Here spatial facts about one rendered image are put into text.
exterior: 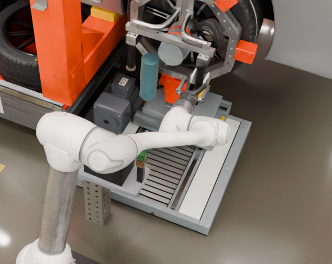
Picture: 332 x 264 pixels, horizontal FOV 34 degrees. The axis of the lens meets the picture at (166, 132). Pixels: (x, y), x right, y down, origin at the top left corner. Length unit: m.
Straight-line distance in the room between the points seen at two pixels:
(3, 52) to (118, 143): 1.52
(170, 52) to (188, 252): 1.04
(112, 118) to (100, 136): 1.18
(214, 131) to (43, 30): 0.90
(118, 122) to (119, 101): 0.11
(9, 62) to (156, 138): 1.36
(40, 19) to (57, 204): 0.90
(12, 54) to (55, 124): 1.36
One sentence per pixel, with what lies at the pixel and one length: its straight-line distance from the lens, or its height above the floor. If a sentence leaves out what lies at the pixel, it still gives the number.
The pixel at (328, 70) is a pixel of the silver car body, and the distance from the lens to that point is 2.71.
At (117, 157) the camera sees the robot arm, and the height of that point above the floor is 1.17.
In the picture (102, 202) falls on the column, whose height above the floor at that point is 0.21.
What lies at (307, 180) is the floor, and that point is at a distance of 3.25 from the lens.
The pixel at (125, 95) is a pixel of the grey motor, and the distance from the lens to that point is 2.96.
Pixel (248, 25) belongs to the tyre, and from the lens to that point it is 2.57.
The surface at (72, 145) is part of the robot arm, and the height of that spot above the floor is 1.16.
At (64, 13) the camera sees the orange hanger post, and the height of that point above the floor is 1.08.
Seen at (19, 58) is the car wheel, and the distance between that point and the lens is 3.04.
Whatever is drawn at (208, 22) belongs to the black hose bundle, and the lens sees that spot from 2.41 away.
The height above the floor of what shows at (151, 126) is 0.13.
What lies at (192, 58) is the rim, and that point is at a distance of 2.82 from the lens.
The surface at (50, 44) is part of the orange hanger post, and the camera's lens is 2.50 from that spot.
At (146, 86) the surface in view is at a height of 0.58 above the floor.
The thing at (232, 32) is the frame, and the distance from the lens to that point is 2.50.
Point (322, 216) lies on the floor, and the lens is 3.14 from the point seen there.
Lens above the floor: 2.47
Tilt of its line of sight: 48 degrees down
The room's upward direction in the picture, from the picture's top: 6 degrees clockwise
